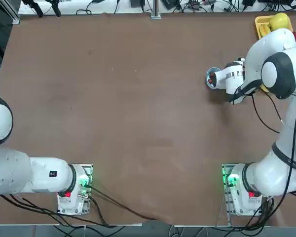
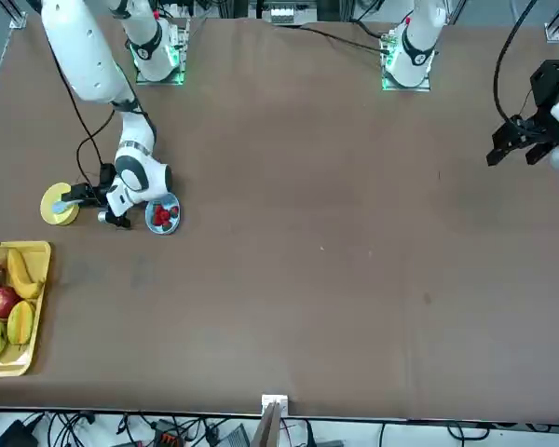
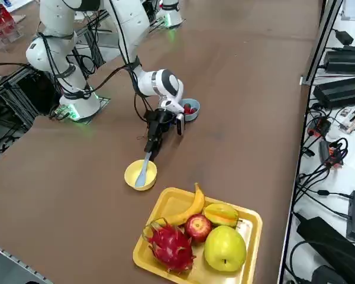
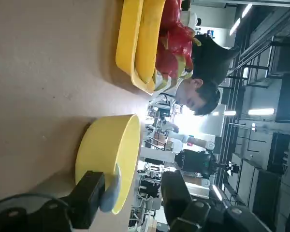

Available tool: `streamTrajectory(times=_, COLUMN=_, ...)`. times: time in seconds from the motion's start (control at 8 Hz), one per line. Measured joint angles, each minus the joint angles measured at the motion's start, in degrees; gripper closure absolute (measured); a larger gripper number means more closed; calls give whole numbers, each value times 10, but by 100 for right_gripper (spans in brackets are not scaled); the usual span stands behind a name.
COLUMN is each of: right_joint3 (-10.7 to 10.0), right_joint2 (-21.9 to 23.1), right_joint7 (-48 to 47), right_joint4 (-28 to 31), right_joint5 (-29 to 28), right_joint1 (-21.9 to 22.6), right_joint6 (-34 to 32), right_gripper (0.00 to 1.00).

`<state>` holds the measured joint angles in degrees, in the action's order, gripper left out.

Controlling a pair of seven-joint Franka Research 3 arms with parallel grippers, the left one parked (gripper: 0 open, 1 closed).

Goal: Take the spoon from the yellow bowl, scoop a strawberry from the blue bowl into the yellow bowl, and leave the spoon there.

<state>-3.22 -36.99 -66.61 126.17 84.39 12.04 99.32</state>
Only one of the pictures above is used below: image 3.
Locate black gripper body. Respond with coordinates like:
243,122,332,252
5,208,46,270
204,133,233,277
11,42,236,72
144,108,174,133

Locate pale blue plastic spoon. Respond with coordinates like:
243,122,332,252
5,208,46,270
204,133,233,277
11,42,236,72
134,151,153,188

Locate blue bowl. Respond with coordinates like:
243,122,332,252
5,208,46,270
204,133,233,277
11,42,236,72
180,98,201,122

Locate yellow bowl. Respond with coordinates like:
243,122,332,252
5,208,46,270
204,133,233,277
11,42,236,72
124,159,158,192

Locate yellow plastic tray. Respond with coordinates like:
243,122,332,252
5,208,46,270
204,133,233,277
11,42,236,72
133,186,263,284

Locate yellow banana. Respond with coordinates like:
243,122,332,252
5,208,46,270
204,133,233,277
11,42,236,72
153,182,206,227

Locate red apple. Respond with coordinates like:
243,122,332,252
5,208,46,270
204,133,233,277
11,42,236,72
184,213,212,243

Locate yellow star fruit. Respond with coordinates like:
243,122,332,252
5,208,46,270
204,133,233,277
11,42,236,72
203,202,240,228

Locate red dragon fruit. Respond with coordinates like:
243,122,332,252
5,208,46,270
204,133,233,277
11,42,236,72
141,218,197,275

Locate large yellow-green fruit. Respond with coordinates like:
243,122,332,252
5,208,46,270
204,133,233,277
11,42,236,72
203,225,247,272

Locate orange black plug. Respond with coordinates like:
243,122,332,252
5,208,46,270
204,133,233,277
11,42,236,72
318,139,344,169
309,116,332,137

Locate black power brick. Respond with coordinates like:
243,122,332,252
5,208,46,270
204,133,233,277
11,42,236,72
324,46,355,75
312,77,355,108

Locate clear rack with red packets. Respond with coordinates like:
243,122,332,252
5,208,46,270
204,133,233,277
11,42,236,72
0,4,26,53

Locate small black power adapter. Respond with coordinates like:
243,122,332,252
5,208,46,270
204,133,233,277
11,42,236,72
334,29,354,46

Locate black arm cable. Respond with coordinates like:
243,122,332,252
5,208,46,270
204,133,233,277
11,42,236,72
85,0,151,122

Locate black cable with inline block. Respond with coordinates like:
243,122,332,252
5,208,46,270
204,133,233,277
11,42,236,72
294,176,354,205

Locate aluminium frame post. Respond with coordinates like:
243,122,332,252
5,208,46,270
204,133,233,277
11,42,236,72
301,0,344,86

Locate aluminium table edge rail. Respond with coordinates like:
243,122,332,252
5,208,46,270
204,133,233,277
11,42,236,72
0,238,53,284

